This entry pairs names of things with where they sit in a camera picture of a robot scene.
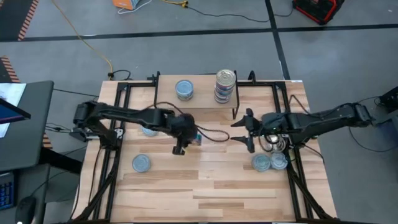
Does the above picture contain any black power plug cable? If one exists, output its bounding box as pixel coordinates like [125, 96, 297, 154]
[107, 69, 132, 82]

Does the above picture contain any grey lower desk surface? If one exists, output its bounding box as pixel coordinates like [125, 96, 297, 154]
[0, 163, 52, 224]

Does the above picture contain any white paper sheet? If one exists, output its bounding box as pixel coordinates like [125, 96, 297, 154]
[0, 82, 27, 138]

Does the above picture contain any black orange striped floor mat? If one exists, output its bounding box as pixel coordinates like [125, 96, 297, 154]
[0, 0, 40, 42]
[0, 55, 21, 83]

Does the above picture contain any yellow black plug cable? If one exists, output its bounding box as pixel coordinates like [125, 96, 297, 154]
[163, 0, 190, 8]

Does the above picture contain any black computer keyboard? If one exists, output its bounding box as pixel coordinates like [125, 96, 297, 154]
[0, 179, 16, 210]

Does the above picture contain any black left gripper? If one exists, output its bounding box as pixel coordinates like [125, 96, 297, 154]
[169, 113, 197, 156]

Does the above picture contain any orange box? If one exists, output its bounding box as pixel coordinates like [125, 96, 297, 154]
[112, 0, 141, 11]

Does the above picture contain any wooden shelf with black legs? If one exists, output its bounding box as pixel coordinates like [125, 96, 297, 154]
[154, 70, 241, 122]

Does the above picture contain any black floor equipment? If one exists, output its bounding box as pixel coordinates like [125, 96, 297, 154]
[369, 86, 398, 128]

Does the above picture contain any white floor cable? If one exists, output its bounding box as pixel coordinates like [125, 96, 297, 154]
[117, 0, 154, 15]

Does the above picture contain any black metal table frame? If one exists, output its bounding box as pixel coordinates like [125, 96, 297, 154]
[70, 79, 336, 224]

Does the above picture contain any tablet with blue screen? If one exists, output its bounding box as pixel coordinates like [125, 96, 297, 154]
[0, 98, 32, 125]

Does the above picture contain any thin black floor cable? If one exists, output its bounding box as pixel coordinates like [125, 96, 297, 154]
[186, 4, 295, 24]

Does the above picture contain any black desk support bar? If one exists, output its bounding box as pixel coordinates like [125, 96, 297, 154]
[39, 145, 84, 175]

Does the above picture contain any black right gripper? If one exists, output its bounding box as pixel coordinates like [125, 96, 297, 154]
[230, 108, 289, 154]

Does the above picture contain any red and black case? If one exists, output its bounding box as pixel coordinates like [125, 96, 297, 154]
[292, 0, 345, 26]

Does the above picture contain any long yellow extension cable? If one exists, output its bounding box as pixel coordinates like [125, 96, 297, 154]
[51, 0, 114, 73]

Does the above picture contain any looped black floor cable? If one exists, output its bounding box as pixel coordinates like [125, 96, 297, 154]
[345, 96, 398, 154]

